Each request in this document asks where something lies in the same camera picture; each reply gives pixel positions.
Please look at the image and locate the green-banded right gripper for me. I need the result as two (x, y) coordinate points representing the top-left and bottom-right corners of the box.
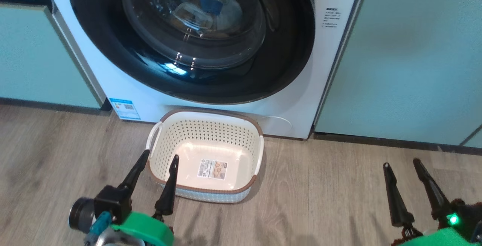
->
(383, 158), (482, 246)

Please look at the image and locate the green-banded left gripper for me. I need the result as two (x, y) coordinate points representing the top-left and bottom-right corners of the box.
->
(111, 150), (179, 246)

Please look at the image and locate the round black glass washer door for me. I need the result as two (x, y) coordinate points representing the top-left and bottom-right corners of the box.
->
(67, 0), (316, 105)

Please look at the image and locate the paper label in basket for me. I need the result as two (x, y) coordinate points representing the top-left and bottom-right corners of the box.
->
(197, 159), (228, 180)

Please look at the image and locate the white perforated brown-rimmed laundry basket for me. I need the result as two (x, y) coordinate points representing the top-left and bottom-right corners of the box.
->
(146, 108), (264, 204)

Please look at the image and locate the white front-load washing machine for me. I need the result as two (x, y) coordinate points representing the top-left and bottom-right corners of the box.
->
(40, 0), (371, 140)

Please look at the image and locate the blue energy label sticker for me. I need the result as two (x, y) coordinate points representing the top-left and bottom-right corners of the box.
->
(109, 98), (141, 120)

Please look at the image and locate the teal cabinet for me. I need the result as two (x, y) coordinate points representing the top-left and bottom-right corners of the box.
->
(0, 0), (111, 112)
(313, 0), (482, 152)

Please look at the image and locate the printed warning text label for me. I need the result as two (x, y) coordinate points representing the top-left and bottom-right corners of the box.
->
(322, 8), (342, 28)

